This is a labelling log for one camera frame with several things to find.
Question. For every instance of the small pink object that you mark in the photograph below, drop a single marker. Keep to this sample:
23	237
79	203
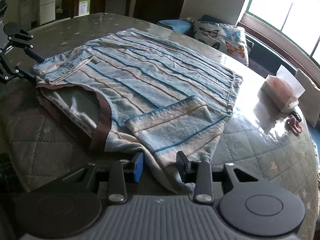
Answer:
295	126

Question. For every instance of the butterfly print pillow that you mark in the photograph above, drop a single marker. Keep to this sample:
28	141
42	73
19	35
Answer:
222	38

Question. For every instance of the clear tissue box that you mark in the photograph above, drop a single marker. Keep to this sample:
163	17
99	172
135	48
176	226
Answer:
278	90

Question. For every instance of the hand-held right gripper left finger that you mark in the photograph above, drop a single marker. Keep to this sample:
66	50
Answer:
137	167

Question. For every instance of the small dark object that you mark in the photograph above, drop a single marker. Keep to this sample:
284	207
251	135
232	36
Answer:
297	115

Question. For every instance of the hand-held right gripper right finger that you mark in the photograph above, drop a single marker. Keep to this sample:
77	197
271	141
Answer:
182	166

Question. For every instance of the beige pillow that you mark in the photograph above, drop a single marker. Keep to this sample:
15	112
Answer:
308	97

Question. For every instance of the yellow paper sign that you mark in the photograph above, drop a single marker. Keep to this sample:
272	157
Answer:
84	7

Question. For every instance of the dark wooden door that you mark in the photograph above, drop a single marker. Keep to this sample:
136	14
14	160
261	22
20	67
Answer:
150	2

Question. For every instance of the green framed window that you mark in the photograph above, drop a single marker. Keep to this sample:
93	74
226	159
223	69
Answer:
287	10

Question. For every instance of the dark green sofa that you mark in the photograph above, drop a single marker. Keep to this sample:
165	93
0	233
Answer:
265	52

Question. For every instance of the blue striped shirt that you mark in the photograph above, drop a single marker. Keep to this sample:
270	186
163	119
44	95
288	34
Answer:
150	80

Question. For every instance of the white refrigerator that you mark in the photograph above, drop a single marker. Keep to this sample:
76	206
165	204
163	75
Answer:
45	2

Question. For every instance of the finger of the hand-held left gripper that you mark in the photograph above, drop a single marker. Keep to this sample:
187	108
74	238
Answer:
35	56
25	73

